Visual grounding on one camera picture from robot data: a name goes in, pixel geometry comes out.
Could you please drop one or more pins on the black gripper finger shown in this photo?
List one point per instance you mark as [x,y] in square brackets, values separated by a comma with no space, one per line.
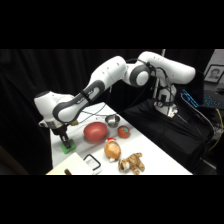
[65,140]
[71,142]

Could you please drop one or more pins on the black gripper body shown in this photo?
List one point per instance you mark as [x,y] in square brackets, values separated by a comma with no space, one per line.
[60,130]

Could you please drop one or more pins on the green triangle block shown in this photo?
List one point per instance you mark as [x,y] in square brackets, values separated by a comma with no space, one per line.
[66,149]

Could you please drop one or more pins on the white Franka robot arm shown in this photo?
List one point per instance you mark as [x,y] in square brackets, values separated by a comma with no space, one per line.
[110,75]

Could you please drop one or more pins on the pink bowl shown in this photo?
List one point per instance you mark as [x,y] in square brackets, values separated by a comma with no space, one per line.
[95,131]

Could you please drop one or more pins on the small steel bowl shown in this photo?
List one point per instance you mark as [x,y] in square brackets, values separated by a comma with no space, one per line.
[112,120]

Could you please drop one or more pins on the pale wooden box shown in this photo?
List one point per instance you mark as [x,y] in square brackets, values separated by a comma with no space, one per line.
[71,165]

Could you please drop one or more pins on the small brown knob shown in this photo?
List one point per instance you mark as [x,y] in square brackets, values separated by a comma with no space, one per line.
[68,172]

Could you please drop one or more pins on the small red-brown toy fruit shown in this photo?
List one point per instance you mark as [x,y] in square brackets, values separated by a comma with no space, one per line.
[123,131]

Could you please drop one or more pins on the striped tiger plush toy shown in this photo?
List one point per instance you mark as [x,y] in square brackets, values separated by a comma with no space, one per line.
[131,163]

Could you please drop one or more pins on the black covered robot stand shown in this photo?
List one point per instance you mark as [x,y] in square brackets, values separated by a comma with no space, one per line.
[166,136]

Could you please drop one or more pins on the cyan-lit black device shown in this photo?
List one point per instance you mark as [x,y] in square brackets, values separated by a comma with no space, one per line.
[190,98]

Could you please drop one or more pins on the cyan-lit keyboard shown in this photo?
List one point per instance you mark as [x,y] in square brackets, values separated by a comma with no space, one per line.
[213,100]

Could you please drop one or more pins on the framed portrait picture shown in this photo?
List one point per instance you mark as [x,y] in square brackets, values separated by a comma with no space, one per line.
[214,73]

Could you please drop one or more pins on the yellowish wrist camera box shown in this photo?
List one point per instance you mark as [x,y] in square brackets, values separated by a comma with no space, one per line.
[74,123]

